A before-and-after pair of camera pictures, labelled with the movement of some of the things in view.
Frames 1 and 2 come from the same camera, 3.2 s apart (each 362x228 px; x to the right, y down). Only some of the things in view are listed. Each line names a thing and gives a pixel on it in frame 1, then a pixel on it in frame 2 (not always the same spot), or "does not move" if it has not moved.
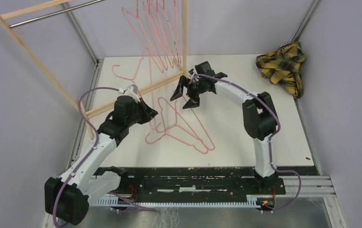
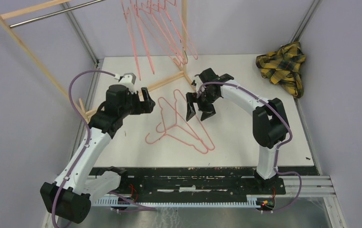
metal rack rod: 13,25 does not move
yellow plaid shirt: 282,67 does not move
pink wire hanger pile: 176,128 does not move
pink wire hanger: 134,80 → 127,13
